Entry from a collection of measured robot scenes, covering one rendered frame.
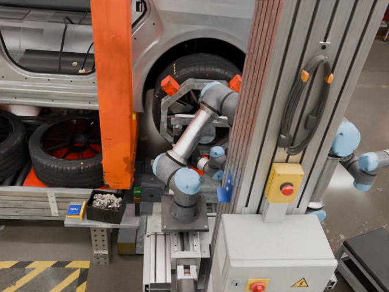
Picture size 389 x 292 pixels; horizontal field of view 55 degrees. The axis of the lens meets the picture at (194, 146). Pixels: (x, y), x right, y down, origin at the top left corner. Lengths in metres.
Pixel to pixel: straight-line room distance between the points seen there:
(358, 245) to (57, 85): 2.18
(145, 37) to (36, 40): 1.25
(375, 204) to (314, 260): 2.31
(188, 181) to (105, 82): 0.65
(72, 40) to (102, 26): 1.54
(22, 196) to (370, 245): 2.25
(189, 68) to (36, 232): 1.56
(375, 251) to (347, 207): 0.78
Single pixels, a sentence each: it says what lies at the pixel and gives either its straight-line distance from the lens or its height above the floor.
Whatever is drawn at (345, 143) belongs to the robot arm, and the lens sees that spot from 1.46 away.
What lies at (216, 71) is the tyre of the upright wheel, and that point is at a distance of 2.30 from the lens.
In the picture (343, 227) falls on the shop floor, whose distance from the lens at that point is 3.20.
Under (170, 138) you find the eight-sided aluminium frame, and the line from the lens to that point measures 2.45.
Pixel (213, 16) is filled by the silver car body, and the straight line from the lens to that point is 2.31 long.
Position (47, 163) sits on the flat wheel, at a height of 0.50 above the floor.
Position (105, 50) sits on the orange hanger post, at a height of 1.43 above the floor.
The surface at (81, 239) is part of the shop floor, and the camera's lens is 2.80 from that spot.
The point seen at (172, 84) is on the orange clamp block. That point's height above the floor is 1.10.
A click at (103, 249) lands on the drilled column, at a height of 0.16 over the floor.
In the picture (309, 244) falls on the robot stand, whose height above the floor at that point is 1.23.
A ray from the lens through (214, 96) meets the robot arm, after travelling 1.71.
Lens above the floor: 2.18
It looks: 38 degrees down
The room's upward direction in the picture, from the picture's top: 7 degrees clockwise
